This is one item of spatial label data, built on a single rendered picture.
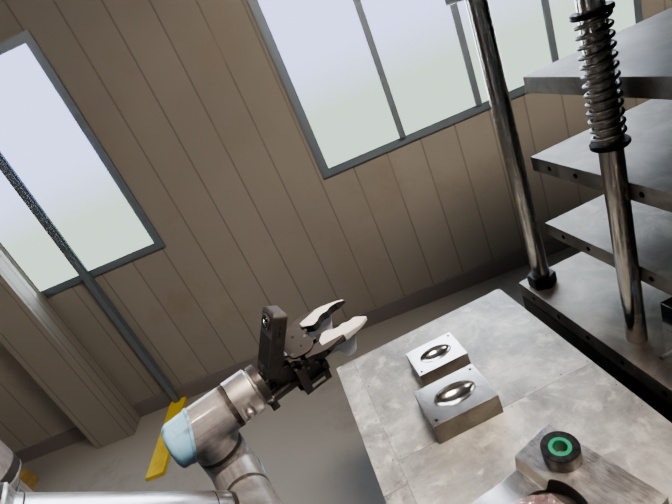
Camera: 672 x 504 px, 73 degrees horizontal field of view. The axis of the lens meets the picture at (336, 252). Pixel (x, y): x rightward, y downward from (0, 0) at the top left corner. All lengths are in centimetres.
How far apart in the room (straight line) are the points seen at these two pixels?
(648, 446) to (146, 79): 268
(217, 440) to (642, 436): 99
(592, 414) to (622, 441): 10
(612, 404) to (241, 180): 222
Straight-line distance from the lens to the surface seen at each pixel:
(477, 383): 142
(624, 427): 138
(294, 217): 292
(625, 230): 137
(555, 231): 171
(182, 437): 75
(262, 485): 75
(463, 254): 324
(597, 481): 116
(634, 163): 143
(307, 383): 78
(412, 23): 282
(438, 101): 288
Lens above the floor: 187
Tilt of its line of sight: 24 degrees down
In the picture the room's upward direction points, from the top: 24 degrees counter-clockwise
